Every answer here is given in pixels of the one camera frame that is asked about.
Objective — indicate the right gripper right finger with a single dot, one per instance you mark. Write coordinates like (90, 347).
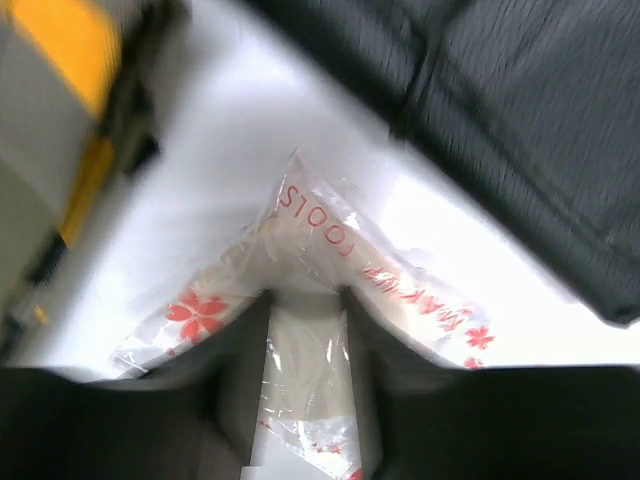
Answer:
(417, 419)

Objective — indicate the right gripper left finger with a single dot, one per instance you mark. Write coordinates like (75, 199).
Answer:
(192, 417)

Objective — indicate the clear packet with red print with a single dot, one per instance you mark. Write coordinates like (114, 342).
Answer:
(306, 245)

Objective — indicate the black pouch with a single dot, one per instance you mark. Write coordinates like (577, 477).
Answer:
(532, 107)

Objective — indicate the camouflage folded cloth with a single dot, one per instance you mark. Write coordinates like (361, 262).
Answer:
(73, 108)

